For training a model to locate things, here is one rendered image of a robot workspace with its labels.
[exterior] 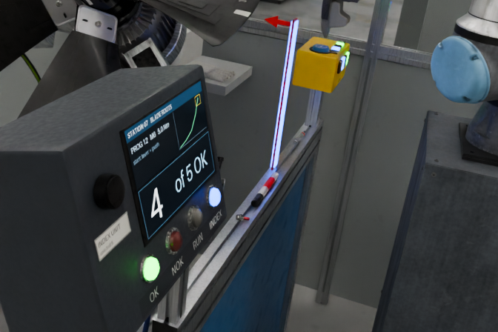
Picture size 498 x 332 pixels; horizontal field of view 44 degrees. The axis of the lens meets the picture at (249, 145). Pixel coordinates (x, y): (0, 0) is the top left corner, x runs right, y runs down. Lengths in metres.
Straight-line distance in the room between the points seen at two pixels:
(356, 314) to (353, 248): 0.28
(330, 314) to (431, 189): 1.23
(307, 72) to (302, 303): 1.12
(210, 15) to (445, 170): 0.54
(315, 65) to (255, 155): 0.75
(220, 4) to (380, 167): 0.98
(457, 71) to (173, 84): 0.62
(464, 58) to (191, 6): 0.54
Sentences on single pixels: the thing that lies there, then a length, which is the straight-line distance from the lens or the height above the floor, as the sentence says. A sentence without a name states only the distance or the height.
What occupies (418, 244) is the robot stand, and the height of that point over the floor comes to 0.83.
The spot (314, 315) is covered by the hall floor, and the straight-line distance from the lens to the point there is 2.32.
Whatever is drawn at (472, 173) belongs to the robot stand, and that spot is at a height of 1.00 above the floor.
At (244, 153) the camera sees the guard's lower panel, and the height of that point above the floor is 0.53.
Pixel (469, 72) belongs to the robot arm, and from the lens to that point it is 1.09.
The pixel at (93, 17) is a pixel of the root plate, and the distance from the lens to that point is 1.35.
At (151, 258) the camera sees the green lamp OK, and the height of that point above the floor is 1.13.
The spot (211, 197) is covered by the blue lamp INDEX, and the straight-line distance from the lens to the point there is 0.68.
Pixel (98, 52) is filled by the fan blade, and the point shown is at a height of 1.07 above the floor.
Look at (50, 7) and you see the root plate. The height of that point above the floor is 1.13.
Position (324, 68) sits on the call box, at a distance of 1.47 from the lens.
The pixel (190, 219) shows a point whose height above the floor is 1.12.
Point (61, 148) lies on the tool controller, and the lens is 0.47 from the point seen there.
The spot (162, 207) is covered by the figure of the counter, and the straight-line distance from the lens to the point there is 0.59.
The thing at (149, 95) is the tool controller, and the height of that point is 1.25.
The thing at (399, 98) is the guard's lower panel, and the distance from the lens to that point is 1.97.
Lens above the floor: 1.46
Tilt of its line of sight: 25 degrees down
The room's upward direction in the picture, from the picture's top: 7 degrees clockwise
